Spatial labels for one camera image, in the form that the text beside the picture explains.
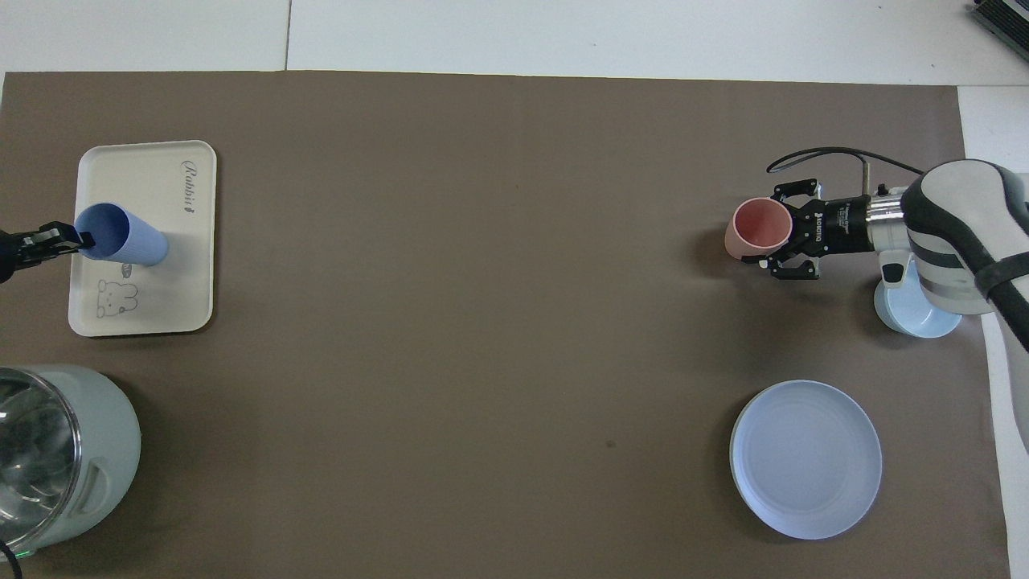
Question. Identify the brown table mat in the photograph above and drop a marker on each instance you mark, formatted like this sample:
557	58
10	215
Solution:
442	322

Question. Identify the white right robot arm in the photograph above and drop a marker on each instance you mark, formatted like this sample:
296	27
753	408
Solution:
957	225

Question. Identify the cream rabbit print tray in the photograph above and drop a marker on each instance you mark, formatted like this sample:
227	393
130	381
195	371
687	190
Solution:
177	265

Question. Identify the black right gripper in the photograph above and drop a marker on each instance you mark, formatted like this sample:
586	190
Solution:
832	225

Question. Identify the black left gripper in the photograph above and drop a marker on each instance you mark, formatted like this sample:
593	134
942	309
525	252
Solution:
10	256

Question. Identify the pink cup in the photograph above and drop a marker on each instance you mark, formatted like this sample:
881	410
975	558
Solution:
756	225

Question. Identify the blue cup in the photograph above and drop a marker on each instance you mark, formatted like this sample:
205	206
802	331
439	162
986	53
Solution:
137	241

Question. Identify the glass pot lid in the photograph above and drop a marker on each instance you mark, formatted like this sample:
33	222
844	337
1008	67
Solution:
32	466

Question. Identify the pale blue plate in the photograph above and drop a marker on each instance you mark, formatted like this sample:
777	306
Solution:
804	458

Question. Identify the grey ribbed device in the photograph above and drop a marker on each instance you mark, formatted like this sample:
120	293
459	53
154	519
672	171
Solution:
1009	12

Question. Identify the light blue bowl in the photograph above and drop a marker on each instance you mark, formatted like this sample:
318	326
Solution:
908	318

